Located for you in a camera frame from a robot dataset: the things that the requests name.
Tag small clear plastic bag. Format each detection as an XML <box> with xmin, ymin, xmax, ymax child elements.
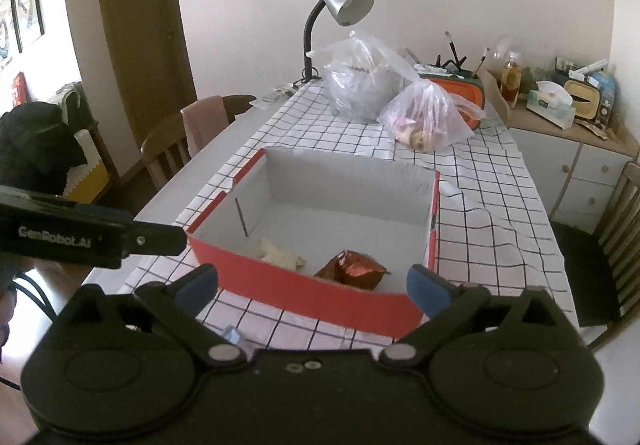
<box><xmin>377</xmin><ymin>79</ymin><xmax>487</xmax><ymax>153</ymax></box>

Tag white sideboard cabinet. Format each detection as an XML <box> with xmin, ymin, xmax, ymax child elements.
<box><xmin>505</xmin><ymin>100</ymin><xmax>640</xmax><ymax>236</ymax></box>

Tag yellow box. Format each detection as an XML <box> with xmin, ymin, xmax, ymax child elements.
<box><xmin>65</xmin><ymin>160</ymin><xmax>108</xmax><ymax>203</ymax></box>

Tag wooden chair with pink cloth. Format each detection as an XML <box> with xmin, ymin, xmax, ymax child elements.
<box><xmin>141</xmin><ymin>94</ymin><xmax>257</xmax><ymax>191</ymax></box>

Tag black bag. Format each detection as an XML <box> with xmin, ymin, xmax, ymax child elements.
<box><xmin>0</xmin><ymin>102</ymin><xmax>86</xmax><ymax>198</ymax></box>

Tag green tissue box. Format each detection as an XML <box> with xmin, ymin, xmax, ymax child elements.
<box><xmin>526</xmin><ymin>81</ymin><xmax>576</xmax><ymax>130</ymax></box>

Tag cream white snack packet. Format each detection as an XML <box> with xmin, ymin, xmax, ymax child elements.
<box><xmin>257</xmin><ymin>238</ymin><xmax>307</xmax><ymax>271</ymax></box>

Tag pink cloth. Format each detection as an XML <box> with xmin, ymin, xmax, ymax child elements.
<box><xmin>181</xmin><ymin>95</ymin><xmax>232</xmax><ymax>158</ymax></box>

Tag orange lidded container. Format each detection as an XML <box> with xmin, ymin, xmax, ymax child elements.
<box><xmin>417</xmin><ymin>72</ymin><xmax>485</xmax><ymax>128</ymax></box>

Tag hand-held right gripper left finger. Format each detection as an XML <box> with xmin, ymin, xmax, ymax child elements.
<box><xmin>62</xmin><ymin>264</ymin><xmax>248</xmax><ymax>368</ymax></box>

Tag amber glass bottle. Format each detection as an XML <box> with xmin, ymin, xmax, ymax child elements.
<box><xmin>500</xmin><ymin>50</ymin><xmax>523</xmax><ymax>108</ymax></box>

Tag framed wall picture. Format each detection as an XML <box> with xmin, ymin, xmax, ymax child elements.
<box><xmin>11</xmin><ymin>0</ymin><xmax>46</xmax><ymax>53</ymax></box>
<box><xmin>0</xmin><ymin>0</ymin><xmax>16</xmax><ymax>71</ymax></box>

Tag red cardboard box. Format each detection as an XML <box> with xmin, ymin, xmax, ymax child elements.
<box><xmin>186</xmin><ymin>146</ymin><xmax>441</xmax><ymax>340</ymax></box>

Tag black pen holder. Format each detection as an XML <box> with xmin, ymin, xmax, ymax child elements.
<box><xmin>435</xmin><ymin>54</ymin><xmax>468</xmax><ymax>74</ymax></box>

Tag wooden chair with dark seat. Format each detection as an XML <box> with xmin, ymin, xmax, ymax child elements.
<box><xmin>550</xmin><ymin>160</ymin><xmax>640</xmax><ymax>351</ymax></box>

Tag large clear plastic bag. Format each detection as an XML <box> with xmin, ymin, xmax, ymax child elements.
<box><xmin>306</xmin><ymin>30</ymin><xmax>421</xmax><ymax>122</ymax></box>

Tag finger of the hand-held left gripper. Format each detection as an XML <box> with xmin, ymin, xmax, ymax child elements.
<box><xmin>124</xmin><ymin>220</ymin><xmax>188</xmax><ymax>258</ymax></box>

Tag brown wooden door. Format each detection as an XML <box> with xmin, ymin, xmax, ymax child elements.
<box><xmin>92</xmin><ymin>0</ymin><xmax>198</xmax><ymax>161</ymax></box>

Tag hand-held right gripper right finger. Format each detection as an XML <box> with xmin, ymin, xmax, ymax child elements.
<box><xmin>377</xmin><ymin>264</ymin><xmax>583</xmax><ymax>368</ymax></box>

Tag white checked tablecloth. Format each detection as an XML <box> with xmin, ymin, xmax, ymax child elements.
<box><xmin>122</xmin><ymin>78</ymin><xmax>581</xmax><ymax>358</ymax></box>

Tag tan tissue holder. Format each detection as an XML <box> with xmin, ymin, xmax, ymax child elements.
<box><xmin>564</xmin><ymin>78</ymin><xmax>603</xmax><ymax>121</ymax></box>

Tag light blue packet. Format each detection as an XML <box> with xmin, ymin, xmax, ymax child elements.
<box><xmin>587</xmin><ymin>70</ymin><xmax>618</xmax><ymax>126</ymax></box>

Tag copper foil snack packet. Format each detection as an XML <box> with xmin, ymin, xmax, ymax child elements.
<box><xmin>314</xmin><ymin>250</ymin><xmax>388</xmax><ymax>293</ymax></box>

